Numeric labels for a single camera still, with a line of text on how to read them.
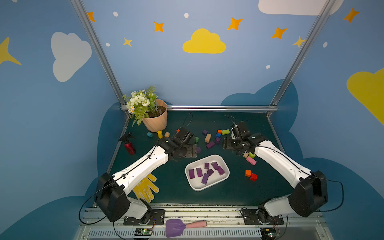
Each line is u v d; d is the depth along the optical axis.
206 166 0.91
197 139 1.03
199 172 0.89
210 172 0.90
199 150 0.98
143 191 0.82
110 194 0.39
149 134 1.05
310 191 0.42
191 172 0.88
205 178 0.87
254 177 0.86
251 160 0.92
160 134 1.04
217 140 1.04
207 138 1.04
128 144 0.91
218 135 1.05
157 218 0.75
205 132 1.08
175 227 0.71
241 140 0.62
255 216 0.74
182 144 0.59
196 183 0.86
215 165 0.92
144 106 0.86
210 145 1.02
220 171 0.90
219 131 1.08
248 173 0.88
